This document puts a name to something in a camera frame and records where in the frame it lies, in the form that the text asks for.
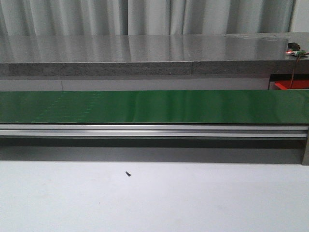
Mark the green conveyor belt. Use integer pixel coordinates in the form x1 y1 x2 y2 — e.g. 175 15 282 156
0 90 309 124

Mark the grey stone counter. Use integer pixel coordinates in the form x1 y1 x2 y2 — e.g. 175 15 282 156
0 32 309 76

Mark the red plastic tray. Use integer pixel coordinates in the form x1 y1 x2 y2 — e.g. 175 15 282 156
275 80 309 90

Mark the small green circuit board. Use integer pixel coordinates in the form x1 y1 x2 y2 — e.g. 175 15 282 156
285 43 309 57

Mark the grey curtain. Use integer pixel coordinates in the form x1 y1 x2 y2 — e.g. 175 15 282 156
0 0 309 36

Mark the aluminium conveyor frame rail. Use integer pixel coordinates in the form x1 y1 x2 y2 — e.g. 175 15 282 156
0 124 309 165

